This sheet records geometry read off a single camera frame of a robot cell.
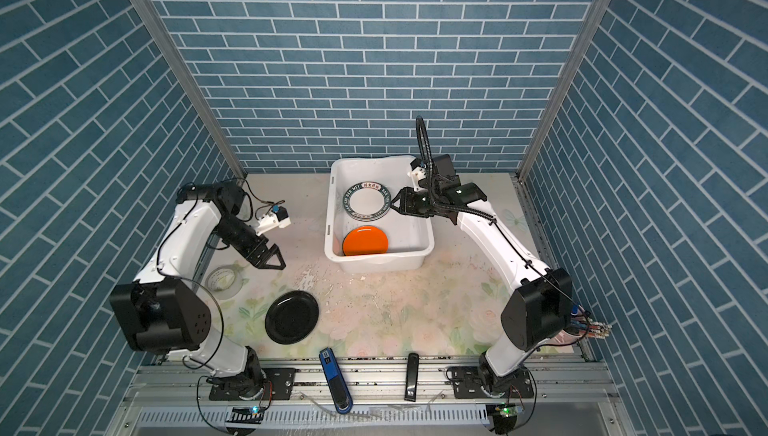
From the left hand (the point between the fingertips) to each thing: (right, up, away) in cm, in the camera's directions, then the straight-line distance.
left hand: (272, 256), depth 78 cm
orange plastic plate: (+22, +1, +21) cm, 31 cm away
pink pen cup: (+78, -14, -11) cm, 80 cm away
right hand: (+32, +15, +1) cm, 35 cm away
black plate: (+4, -17, +2) cm, 18 cm away
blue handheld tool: (+20, -33, -6) cm, 39 cm away
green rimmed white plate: (+21, +14, +34) cm, 42 cm away
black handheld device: (+37, -28, -5) cm, 47 cm away
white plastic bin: (+38, +2, +24) cm, 45 cm away
